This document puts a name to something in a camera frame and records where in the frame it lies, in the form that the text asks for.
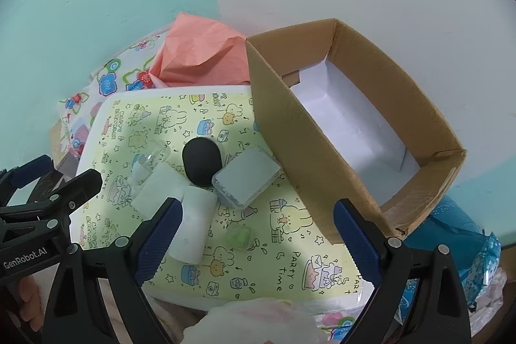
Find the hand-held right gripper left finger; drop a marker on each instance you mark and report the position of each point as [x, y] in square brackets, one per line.
[161, 239]

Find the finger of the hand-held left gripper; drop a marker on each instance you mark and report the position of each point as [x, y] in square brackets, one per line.
[28, 171]
[76, 186]

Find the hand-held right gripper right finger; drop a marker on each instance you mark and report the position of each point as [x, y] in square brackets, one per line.
[358, 243]

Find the white paper rolls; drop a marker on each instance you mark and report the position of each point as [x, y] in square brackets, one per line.
[193, 223]

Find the small clear green box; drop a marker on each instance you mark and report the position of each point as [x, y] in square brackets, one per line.
[240, 238]

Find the clear tape roll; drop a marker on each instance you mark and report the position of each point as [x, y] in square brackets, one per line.
[155, 154]

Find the black tape roll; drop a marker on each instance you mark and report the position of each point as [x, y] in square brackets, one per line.
[199, 162]

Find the brown cardboard box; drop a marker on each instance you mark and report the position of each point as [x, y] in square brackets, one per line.
[306, 166]

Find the clear plastic box grey lid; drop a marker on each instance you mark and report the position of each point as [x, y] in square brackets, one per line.
[246, 176]

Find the person's left hand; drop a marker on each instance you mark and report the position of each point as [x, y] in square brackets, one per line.
[28, 289]

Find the dark board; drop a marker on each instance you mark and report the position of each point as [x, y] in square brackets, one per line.
[64, 166]

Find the yellow cartoon printed mat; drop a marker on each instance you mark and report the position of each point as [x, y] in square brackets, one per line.
[250, 255]

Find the blue plastic bag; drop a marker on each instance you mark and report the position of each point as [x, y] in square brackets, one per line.
[447, 223]

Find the floral printed cloth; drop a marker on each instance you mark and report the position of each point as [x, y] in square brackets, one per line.
[109, 82]

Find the white paper sheet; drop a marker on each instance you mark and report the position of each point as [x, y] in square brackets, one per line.
[350, 126]

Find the white cloth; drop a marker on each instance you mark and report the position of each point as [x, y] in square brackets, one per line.
[250, 324]

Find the salmon pink crumpled paper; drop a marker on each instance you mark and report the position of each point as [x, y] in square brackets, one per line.
[201, 50]

